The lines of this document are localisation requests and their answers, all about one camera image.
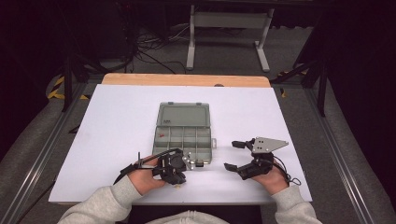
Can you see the person's dark lap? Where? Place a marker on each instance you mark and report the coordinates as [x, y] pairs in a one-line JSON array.
[[243, 214]]

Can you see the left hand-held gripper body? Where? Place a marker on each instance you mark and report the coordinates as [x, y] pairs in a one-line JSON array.
[[171, 163]]

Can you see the grey metal stand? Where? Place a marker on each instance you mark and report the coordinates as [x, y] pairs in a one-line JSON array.
[[230, 19]]

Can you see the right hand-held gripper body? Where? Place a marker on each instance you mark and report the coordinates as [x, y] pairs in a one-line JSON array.
[[264, 144]]

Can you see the clear plastic compartment box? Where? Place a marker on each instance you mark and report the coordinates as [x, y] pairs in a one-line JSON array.
[[183, 124]]

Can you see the person's grey hoodie torso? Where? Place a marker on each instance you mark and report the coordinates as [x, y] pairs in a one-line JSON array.
[[190, 217]]

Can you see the white table mat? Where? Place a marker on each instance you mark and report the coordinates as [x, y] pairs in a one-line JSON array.
[[118, 124]]

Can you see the aluminium floor rail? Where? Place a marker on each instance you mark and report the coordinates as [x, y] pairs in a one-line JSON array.
[[40, 158], [339, 158]]

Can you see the person's right hand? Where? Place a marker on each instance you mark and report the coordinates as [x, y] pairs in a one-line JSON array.
[[274, 182]]

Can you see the person's left hand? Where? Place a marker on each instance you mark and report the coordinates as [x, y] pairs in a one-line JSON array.
[[144, 180]]

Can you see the black tripod stand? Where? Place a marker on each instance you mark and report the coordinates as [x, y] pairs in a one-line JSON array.
[[67, 81]]

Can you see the black metal frame stand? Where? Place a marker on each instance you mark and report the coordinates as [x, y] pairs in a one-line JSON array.
[[322, 84]]

